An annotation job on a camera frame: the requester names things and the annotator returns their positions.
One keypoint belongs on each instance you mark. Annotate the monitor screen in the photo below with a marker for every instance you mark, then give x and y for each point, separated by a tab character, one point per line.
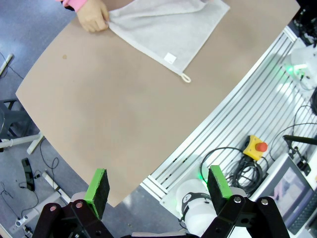
289	188

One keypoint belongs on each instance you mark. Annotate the black flat floor object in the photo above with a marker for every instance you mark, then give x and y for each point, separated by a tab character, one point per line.
28	173

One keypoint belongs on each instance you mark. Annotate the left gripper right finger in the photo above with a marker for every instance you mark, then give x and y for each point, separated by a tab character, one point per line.
218	188

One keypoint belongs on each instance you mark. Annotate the person's right forearm pink sleeve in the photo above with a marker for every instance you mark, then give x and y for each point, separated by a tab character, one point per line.
74	3

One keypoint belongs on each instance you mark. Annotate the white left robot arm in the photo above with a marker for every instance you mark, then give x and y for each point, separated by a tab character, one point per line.
195	196

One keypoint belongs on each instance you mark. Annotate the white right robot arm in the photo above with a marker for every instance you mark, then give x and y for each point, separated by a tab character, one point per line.
301	59

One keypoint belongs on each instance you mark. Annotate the yellow emergency stop button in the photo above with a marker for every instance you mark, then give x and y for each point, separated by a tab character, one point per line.
253	148

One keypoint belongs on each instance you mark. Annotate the black camera stand pole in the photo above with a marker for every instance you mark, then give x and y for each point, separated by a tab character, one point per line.
302	139

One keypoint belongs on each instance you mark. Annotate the aluminium slotted base plate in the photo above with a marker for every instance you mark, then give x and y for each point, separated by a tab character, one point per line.
223	119

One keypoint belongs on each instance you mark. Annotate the white towel with loop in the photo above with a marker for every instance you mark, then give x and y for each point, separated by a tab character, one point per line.
168	32

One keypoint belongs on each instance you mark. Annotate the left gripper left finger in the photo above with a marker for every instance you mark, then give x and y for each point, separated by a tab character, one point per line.
97	193

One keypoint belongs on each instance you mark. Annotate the person's right hand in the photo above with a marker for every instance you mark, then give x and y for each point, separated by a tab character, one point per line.
94	17

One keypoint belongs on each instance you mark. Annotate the white table leg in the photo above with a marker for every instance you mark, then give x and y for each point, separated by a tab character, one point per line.
22	141

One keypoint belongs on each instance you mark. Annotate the grey metal frame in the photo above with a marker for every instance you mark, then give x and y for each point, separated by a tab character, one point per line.
15	119

